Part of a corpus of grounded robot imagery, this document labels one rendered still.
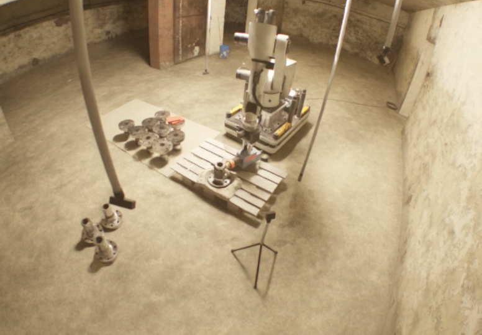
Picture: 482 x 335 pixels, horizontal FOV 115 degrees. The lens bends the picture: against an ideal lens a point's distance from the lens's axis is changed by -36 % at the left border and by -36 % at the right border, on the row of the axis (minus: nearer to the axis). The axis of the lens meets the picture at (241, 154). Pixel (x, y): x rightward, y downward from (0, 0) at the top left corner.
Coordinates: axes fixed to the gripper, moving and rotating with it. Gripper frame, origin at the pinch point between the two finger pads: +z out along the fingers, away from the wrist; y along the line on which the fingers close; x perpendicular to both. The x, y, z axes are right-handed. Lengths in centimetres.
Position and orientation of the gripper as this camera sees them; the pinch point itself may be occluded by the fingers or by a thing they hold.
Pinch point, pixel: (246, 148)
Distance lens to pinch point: 277.4
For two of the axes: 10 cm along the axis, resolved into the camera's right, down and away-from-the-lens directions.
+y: -6.5, -5.3, 5.5
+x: -7.6, 3.5, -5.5
